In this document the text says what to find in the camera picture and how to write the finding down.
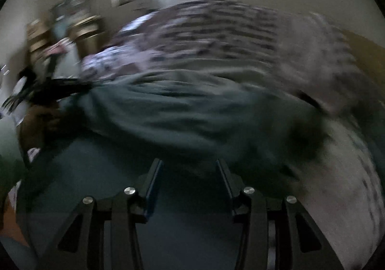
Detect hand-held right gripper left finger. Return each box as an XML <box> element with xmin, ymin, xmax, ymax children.
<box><xmin>36</xmin><ymin>158</ymin><xmax>163</xmax><ymax>270</ymax></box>

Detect person's left hand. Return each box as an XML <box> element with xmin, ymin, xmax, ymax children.
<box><xmin>19</xmin><ymin>104</ymin><xmax>62</xmax><ymax>150</ymax></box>

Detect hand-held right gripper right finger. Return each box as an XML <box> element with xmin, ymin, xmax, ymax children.
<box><xmin>215</xmin><ymin>157</ymin><xmax>346</xmax><ymax>270</ymax></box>

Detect teal shirt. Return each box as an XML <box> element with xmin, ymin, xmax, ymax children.
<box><xmin>18</xmin><ymin>73</ymin><xmax>334</xmax><ymax>270</ymax></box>

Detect cardboard box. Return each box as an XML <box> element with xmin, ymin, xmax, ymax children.
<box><xmin>27</xmin><ymin>15</ymin><xmax>103</xmax><ymax>54</ymax></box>

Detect checked bed sheet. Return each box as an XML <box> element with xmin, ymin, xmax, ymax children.
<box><xmin>271</xmin><ymin>101</ymin><xmax>382</xmax><ymax>270</ymax></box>

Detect pink cloth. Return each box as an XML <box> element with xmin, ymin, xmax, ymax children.
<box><xmin>42</xmin><ymin>41</ymin><xmax>73</xmax><ymax>57</ymax></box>

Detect wooden headboard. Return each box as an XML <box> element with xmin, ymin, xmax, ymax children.
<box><xmin>343</xmin><ymin>29</ymin><xmax>385</xmax><ymax>84</ymax></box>

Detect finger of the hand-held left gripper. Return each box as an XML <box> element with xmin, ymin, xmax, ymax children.
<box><xmin>51</xmin><ymin>77</ymin><xmax>94</xmax><ymax>99</ymax></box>

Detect checked duvet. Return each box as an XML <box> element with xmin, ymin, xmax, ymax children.
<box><xmin>81</xmin><ymin>0</ymin><xmax>358</xmax><ymax>102</ymax></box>

